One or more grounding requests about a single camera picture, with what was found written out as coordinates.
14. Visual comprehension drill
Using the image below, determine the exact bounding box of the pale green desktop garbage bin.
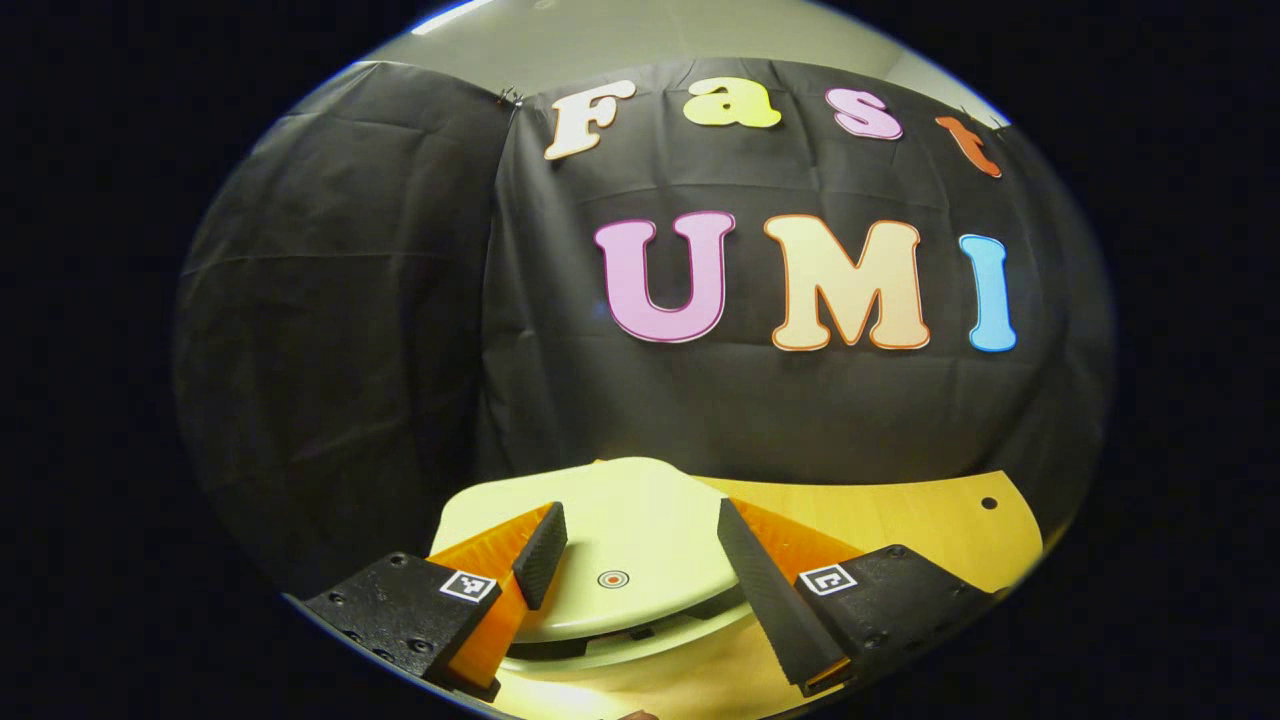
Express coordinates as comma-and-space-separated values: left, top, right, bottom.
428, 456, 766, 691

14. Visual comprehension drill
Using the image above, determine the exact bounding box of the wooden desktop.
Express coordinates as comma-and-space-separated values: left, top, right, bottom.
490, 468, 1044, 720

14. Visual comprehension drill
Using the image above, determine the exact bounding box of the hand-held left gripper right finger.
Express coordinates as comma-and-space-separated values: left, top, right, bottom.
716, 498, 1001, 699

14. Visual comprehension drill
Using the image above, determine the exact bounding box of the black backdrop cloth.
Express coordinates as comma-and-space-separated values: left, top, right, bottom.
172, 57, 1116, 601

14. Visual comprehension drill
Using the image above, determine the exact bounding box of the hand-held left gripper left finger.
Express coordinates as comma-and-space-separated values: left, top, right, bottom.
303, 501, 569, 703

